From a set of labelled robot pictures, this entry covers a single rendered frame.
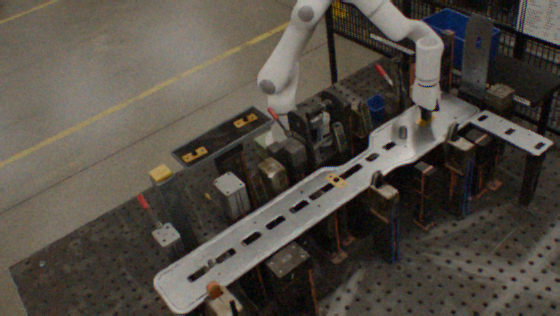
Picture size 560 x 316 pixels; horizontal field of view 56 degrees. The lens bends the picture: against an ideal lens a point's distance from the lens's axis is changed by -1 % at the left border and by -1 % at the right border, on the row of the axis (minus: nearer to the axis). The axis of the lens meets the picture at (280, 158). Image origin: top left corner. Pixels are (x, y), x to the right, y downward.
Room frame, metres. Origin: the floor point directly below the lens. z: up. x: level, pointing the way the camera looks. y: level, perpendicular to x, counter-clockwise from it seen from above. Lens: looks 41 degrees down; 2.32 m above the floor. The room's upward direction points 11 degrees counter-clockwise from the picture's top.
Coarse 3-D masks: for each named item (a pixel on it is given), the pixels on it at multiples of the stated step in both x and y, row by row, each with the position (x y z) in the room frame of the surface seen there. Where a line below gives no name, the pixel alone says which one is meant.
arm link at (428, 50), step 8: (424, 40) 1.61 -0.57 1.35; (432, 40) 1.60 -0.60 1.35; (416, 48) 1.60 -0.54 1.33; (424, 48) 1.56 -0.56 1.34; (432, 48) 1.56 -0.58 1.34; (440, 48) 1.57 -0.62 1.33; (416, 56) 1.60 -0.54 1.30; (424, 56) 1.56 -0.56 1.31; (432, 56) 1.55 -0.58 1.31; (440, 56) 1.60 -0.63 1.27; (416, 64) 1.60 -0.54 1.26; (424, 64) 1.56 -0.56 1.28; (432, 64) 1.55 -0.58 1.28; (440, 64) 1.58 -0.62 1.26; (416, 72) 1.59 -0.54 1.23; (424, 72) 1.56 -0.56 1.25; (432, 72) 1.55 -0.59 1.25
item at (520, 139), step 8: (488, 112) 1.57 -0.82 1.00; (472, 120) 1.55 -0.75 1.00; (488, 120) 1.53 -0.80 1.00; (496, 120) 1.52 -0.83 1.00; (504, 120) 1.51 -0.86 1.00; (480, 128) 1.50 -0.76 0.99; (488, 128) 1.48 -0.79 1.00; (496, 128) 1.47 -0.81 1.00; (504, 128) 1.47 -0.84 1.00; (520, 128) 1.45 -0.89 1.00; (496, 136) 1.44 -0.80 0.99; (504, 136) 1.42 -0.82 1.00; (512, 136) 1.41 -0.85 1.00; (520, 136) 1.41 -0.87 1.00; (528, 136) 1.40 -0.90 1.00; (536, 136) 1.39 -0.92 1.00; (512, 144) 1.38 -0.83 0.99; (520, 144) 1.37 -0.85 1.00; (528, 144) 1.36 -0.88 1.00; (536, 144) 1.35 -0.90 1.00; (528, 152) 1.32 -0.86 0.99; (536, 152) 1.31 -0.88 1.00
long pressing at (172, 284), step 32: (448, 96) 1.72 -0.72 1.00; (384, 128) 1.60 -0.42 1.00; (416, 128) 1.56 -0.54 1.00; (352, 160) 1.45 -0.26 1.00; (384, 160) 1.42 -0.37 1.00; (416, 160) 1.40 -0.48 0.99; (288, 192) 1.35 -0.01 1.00; (352, 192) 1.29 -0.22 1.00; (256, 224) 1.23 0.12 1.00; (288, 224) 1.20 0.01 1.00; (192, 256) 1.15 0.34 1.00; (256, 256) 1.10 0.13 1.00; (160, 288) 1.05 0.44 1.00; (192, 288) 1.02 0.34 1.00
